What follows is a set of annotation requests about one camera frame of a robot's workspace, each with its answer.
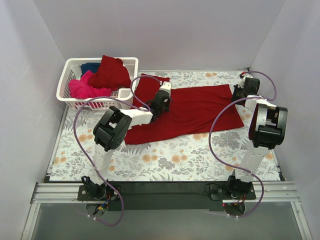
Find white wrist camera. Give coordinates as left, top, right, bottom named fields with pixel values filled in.
left=238, top=71, right=247, bottom=88
left=159, top=81, right=172, bottom=94

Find blue shirt in basket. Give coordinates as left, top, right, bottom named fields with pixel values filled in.
left=80, top=62, right=100, bottom=75

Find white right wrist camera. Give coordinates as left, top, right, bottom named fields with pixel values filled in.
left=238, top=71, right=247, bottom=88

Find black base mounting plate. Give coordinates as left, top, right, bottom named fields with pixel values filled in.
left=76, top=181, right=257, bottom=212

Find dark red shirt in basket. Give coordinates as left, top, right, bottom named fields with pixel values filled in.
left=88, top=55, right=131, bottom=90

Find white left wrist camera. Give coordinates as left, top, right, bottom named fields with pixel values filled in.
left=159, top=81, right=172, bottom=94

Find aluminium frame rail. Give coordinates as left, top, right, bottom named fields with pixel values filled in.
left=22, top=181, right=312, bottom=240

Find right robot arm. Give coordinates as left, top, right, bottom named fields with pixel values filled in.
left=226, top=76, right=288, bottom=199

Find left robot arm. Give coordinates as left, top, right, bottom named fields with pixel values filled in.
left=81, top=89, right=171, bottom=200

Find red t shirt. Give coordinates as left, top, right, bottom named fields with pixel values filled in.
left=124, top=84, right=244, bottom=145

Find white plastic laundry basket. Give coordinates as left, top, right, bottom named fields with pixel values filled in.
left=56, top=55, right=139, bottom=111

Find pink shirt in basket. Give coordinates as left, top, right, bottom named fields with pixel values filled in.
left=68, top=70, right=112, bottom=99

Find floral patterned table mat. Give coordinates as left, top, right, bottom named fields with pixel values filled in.
left=49, top=70, right=281, bottom=182

